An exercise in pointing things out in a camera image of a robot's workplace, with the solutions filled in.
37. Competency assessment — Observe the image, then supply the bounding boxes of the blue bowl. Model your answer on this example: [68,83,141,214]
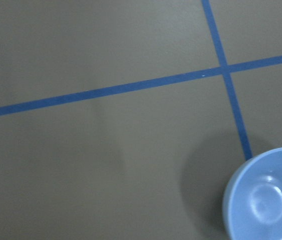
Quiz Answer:
[222,147,282,240]

